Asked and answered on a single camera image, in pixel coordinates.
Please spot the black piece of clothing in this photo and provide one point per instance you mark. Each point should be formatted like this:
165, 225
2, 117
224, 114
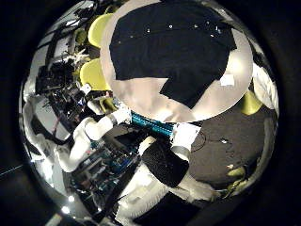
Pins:
169, 53

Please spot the cluttered electronics workbench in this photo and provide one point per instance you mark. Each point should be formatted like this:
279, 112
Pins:
106, 169

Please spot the white paper tag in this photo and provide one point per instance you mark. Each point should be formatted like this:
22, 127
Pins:
227, 80

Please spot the small yellow-green chair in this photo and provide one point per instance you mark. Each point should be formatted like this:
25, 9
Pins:
250, 103

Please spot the yellow chair with sticker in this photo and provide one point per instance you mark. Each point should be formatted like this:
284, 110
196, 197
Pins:
92, 75

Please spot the person in white shirt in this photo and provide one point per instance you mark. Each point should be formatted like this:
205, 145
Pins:
265, 84

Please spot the plain yellow chair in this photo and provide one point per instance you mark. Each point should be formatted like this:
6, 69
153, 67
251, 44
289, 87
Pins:
98, 29

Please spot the blue aluminium mounting frame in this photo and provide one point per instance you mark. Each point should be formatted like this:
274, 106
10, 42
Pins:
152, 124

